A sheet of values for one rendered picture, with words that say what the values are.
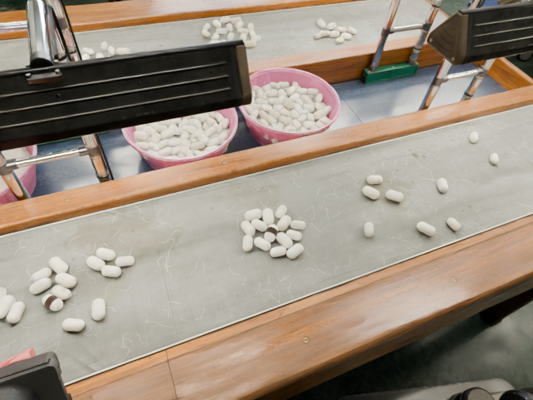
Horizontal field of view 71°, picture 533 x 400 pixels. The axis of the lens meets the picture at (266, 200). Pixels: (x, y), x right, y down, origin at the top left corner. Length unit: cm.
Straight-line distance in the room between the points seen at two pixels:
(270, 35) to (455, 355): 129
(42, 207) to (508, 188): 100
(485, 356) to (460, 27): 126
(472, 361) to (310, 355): 109
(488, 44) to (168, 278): 66
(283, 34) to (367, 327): 96
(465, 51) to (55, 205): 76
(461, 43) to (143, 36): 90
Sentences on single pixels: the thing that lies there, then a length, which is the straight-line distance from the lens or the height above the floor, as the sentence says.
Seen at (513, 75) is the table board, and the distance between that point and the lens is 150.
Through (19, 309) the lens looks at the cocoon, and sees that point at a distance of 73.
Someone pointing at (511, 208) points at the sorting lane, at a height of 74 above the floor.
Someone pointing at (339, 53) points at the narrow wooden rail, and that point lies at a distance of 122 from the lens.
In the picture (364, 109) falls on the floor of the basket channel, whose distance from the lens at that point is 118.
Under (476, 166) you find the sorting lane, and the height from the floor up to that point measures 74.
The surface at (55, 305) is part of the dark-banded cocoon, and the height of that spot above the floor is 76.
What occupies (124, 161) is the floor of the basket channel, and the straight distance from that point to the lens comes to 97.
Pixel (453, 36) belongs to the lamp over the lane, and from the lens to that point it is 71.
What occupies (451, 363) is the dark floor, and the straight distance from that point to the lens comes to 161.
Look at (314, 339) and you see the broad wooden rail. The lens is 64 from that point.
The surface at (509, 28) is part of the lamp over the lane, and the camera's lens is 78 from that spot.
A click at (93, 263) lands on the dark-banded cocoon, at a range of 72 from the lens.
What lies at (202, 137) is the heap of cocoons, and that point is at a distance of 90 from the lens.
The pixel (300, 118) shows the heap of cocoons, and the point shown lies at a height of 74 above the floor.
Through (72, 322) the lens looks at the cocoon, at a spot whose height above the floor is 76.
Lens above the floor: 136
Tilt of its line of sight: 52 degrees down
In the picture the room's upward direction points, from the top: 8 degrees clockwise
